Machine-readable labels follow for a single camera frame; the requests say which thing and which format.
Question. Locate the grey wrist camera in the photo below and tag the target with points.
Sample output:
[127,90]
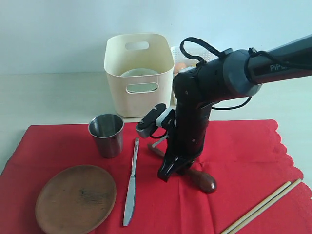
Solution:
[159,117]

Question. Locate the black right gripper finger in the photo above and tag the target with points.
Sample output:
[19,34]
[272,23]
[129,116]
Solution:
[183,170]
[169,166]

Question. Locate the stainless steel cup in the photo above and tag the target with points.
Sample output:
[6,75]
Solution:
[106,131]

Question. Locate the white ceramic bowl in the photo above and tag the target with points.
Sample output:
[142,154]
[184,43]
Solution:
[140,87]

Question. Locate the white perforated plastic basket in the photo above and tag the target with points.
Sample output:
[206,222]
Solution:
[193,50]

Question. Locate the cream plastic bin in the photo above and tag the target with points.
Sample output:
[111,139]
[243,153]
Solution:
[131,51]

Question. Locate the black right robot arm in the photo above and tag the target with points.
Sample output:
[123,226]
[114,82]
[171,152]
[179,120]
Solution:
[233,74]

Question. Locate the red paper table mat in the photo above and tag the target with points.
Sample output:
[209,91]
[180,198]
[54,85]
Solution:
[246,157]

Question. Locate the lower wooden chopstick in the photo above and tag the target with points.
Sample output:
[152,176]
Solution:
[265,207]

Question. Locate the brown egg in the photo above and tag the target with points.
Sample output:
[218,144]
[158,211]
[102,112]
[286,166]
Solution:
[178,67]

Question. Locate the dark wooden spoon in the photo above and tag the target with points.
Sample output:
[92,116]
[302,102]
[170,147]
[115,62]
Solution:
[198,179]

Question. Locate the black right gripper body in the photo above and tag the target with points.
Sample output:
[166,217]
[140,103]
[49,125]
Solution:
[188,132]

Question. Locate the wooden chopstick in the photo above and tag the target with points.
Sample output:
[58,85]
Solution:
[257,207]
[265,207]

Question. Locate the brown wooden plate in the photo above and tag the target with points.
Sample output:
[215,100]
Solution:
[76,200]

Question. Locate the silver table knife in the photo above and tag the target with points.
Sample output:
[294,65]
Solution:
[131,192]

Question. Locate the upper wooden chopstick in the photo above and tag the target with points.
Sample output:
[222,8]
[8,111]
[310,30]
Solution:
[257,207]

